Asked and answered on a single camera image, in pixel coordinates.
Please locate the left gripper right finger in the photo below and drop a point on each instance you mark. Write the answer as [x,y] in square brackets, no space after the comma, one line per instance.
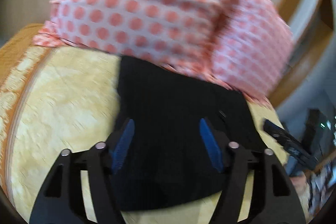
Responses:
[255,187]

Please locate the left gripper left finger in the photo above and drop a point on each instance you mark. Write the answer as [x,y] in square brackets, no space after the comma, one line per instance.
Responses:
[78,187]

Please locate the black pants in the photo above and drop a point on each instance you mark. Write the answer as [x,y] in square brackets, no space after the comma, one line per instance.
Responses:
[179,125]

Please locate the person right hand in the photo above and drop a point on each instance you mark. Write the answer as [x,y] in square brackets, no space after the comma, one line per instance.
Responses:
[302,189]

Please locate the yellow embroidered bedspread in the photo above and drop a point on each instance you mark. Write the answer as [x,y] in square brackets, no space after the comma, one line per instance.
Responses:
[51,99]

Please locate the pink polka dot pillow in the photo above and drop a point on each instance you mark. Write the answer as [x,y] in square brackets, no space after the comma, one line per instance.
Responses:
[175,34]

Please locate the wooden door frame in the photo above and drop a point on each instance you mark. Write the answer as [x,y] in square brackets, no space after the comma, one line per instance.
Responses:
[313,25]

